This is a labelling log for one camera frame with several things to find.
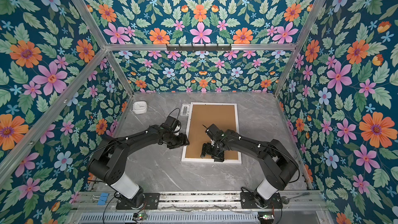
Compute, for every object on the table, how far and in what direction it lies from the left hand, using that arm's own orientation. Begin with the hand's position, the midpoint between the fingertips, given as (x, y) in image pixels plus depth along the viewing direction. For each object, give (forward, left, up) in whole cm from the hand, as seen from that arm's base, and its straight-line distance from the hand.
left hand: (188, 141), depth 88 cm
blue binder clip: (-26, +42, -6) cm, 49 cm away
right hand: (-10, -10, -2) cm, 14 cm away
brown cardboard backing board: (+19, -23, -5) cm, 30 cm away
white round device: (+29, +35, -3) cm, 46 cm away
